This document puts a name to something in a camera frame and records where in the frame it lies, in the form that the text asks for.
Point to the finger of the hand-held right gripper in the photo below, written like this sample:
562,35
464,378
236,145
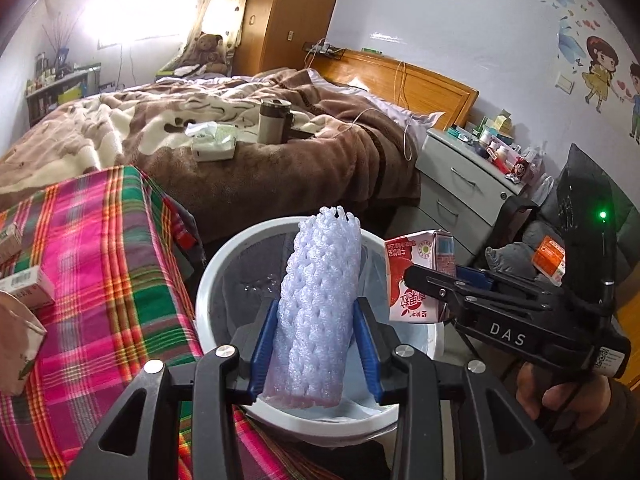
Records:
442,292
475,277

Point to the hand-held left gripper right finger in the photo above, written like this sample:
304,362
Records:
367,355

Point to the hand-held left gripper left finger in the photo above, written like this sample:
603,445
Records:
262,350

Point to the white and red milk carton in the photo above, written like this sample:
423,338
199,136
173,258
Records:
415,280

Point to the pale purple foam net sleeve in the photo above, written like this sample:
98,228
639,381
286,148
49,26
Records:
315,310

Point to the white round trash bin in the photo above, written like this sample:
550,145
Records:
205,300

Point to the beige paper bag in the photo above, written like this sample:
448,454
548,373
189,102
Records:
17,345

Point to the small green and white box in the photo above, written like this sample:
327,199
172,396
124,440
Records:
9,242

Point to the person's right hand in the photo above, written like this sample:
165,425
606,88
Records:
550,395

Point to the orange packet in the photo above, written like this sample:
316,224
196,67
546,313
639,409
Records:
547,257

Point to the black chair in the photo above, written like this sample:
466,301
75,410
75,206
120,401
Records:
510,210

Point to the grey cushion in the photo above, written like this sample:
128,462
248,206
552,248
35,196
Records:
537,232

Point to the grey drawer nightstand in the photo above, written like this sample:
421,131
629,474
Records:
460,175

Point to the red cartoon figurine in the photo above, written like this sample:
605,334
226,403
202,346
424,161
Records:
520,167

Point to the cluster of medicine containers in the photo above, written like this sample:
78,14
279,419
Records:
500,152

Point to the green flat box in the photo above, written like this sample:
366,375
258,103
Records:
461,132

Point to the pale green boxes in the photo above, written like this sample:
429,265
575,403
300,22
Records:
500,124

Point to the pink and green plaid cloth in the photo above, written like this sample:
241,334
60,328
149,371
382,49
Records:
100,285

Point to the bed with brown blanket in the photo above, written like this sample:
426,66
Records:
300,175

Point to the light purple pillow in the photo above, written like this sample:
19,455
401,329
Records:
385,107

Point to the wooden bed headboard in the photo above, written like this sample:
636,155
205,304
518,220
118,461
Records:
430,90

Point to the white tissue pack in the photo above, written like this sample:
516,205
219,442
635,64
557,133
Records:
215,147

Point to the dark flat phone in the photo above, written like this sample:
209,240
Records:
302,135

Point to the steel thermos cup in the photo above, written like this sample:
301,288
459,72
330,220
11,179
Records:
272,125

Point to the brown teddy bear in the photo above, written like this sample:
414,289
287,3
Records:
205,52

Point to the wooden wardrobe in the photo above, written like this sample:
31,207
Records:
290,10

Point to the low storage shelf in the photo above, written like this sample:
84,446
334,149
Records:
55,95

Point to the patterned curtain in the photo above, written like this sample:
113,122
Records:
220,10

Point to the cluster of small bottles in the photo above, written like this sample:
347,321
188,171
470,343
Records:
47,75

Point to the bright window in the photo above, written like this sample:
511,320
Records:
135,15

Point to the dry branches in vase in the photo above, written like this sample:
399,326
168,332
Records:
62,35

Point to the white light switch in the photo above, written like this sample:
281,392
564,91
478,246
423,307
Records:
565,82

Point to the cartoon boy wall sticker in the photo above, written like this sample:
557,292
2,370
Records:
634,95

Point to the cartoon girl wall sticker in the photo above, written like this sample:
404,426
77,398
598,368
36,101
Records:
600,70

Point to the dark photo frame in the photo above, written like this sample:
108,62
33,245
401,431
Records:
62,56

